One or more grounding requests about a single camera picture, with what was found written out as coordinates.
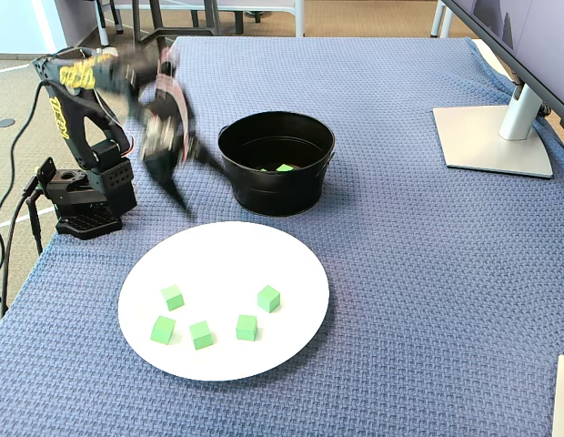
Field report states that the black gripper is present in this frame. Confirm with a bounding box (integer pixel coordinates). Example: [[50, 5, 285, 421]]
[[136, 86, 228, 219]]

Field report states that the white round plate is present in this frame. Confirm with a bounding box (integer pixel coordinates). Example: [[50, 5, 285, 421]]
[[116, 220, 331, 382]]

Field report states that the black metal bucket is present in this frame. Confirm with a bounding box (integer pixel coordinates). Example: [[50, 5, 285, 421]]
[[217, 111, 337, 218]]

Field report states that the light grey chair leg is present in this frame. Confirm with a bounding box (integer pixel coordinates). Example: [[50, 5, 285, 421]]
[[94, 0, 126, 42]]

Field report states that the white table leg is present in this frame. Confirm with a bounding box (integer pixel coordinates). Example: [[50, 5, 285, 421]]
[[293, 0, 307, 38]]

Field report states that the blue woven cloth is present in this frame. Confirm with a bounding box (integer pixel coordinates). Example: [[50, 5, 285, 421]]
[[0, 36, 564, 437]]

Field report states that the grey table leg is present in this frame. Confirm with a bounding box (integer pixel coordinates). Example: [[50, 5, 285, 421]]
[[429, 0, 457, 40]]

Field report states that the silver monitor stand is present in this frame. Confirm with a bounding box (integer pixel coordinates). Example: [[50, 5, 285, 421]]
[[432, 75, 556, 180]]

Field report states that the computer monitor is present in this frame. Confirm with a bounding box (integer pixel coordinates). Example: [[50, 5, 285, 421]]
[[443, 0, 564, 117]]

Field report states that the black base cable with plug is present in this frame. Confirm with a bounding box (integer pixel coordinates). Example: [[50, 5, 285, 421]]
[[0, 175, 40, 320]]

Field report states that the black table leg frame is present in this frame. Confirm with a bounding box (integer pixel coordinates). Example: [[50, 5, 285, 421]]
[[131, 0, 219, 45]]

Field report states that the black camera cable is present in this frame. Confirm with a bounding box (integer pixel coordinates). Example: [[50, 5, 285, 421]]
[[0, 80, 45, 249]]

